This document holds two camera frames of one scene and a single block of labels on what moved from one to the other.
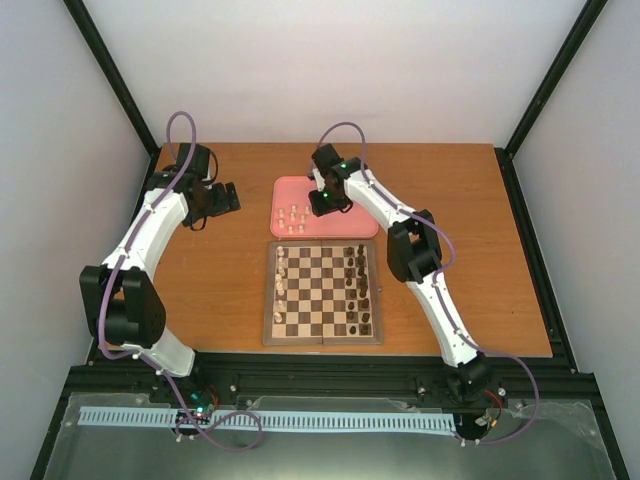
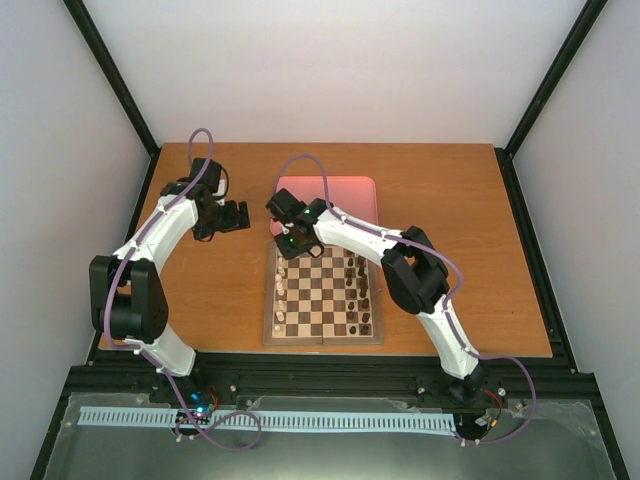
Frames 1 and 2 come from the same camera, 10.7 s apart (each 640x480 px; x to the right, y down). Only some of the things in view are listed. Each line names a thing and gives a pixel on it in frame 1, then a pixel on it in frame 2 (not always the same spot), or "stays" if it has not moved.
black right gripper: (319, 209) → (288, 252)
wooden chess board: (322, 292) stays
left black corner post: (114, 74) stays
